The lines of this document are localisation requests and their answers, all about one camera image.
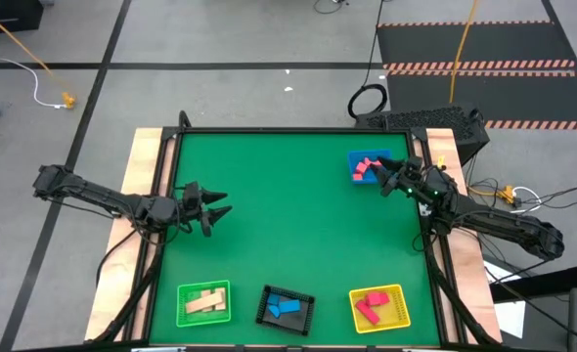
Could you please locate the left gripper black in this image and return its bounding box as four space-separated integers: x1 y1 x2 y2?
173 189 233 238

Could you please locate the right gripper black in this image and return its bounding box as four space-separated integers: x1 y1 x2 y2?
376 155 446 201

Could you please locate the long natural wood block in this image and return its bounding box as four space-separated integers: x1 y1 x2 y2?
185 291 224 315

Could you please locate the black plastic basket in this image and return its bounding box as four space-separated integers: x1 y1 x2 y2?
254 284 317 337

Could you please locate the blue plastic basket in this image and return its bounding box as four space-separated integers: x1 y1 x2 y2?
346 148 393 186

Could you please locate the black mesh computer tower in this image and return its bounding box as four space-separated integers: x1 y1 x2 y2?
354 103 491 166

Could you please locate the wooden table side board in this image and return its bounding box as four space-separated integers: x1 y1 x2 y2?
413 127 504 344
83 127 178 343

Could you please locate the green table mat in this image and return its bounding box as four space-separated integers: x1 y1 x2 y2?
149 131 442 347

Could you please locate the green plastic basket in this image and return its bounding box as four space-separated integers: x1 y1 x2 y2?
175 279 233 329

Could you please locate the yellow power plug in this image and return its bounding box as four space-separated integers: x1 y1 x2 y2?
496 184 517 205

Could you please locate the black striped-edge floor mat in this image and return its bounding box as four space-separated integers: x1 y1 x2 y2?
384 70 577 132
376 20 577 75

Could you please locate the yellow plastic basket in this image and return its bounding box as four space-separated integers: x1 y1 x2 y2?
347 283 413 335

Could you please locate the black floor beam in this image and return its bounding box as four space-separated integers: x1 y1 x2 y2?
487 262 577 303

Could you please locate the white paper sheet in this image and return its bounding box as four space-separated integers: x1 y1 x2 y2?
482 260 528 339

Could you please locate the black cabinet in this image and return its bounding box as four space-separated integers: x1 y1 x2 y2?
0 0 45 36

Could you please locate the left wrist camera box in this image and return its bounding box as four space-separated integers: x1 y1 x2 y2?
183 181 202 208

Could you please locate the coiled black cable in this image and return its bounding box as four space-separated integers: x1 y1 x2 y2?
347 0 389 120

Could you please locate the black aluminium table frame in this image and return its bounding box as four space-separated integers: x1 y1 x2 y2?
90 110 503 352

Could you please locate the orange floor cable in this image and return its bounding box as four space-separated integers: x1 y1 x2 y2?
448 0 480 105
0 3 72 99

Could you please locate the white looped cable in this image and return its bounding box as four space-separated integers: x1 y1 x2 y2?
511 185 543 212

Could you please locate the thin black floor cable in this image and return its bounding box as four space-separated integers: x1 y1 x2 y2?
313 0 349 16

